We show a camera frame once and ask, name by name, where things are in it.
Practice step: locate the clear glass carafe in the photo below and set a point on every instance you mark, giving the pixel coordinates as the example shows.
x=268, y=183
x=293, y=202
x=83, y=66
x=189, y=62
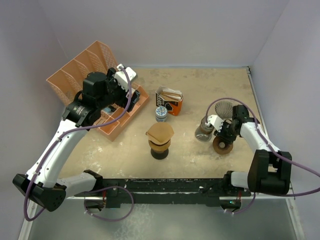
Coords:
x=203, y=133

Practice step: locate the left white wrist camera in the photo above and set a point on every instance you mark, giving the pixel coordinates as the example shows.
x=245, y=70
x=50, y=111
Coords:
x=124, y=76

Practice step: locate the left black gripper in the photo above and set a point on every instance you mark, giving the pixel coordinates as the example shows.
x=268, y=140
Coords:
x=123, y=102

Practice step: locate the orange coffee filter box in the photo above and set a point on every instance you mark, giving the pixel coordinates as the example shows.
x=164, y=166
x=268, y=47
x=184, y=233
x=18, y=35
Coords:
x=171, y=99

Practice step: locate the small blue white jar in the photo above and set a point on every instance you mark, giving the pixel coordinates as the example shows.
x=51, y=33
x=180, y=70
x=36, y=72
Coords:
x=161, y=114

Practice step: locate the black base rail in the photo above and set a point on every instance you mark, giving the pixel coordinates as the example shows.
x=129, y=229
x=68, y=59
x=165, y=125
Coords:
x=177, y=191

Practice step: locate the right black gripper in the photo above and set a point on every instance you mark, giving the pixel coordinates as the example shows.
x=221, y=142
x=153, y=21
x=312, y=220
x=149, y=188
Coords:
x=222, y=135

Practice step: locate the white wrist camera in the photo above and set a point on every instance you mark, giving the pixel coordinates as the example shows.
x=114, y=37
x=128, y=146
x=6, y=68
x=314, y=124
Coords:
x=124, y=76
x=214, y=121

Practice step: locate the pink plastic desk organizer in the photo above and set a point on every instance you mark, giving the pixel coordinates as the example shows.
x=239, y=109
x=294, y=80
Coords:
x=81, y=86

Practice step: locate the brown paper coffee filter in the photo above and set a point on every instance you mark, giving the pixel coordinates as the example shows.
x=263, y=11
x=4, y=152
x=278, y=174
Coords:
x=160, y=133

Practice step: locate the smoky glass dripper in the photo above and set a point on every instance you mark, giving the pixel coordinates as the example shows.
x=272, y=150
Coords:
x=224, y=109

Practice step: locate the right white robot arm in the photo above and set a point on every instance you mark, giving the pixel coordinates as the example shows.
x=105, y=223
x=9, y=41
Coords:
x=268, y=173

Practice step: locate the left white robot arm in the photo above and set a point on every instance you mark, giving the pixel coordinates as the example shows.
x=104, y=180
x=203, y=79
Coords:
x=41, y=183

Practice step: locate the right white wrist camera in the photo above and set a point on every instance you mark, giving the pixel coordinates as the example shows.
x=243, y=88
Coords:
x=214, y=121

